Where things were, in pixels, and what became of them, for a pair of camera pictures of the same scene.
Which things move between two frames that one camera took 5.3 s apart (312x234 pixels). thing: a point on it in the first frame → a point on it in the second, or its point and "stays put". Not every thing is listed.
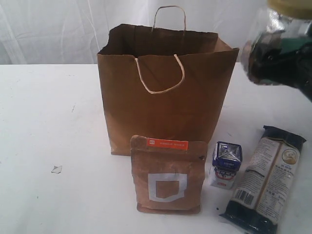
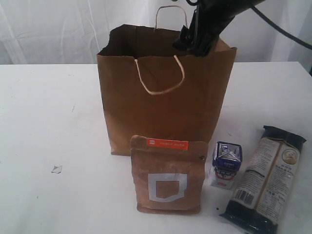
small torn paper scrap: (57, 169) stays put
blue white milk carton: (226, 159) stays put
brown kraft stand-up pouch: (167, 174) stays put
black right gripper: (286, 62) → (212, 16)
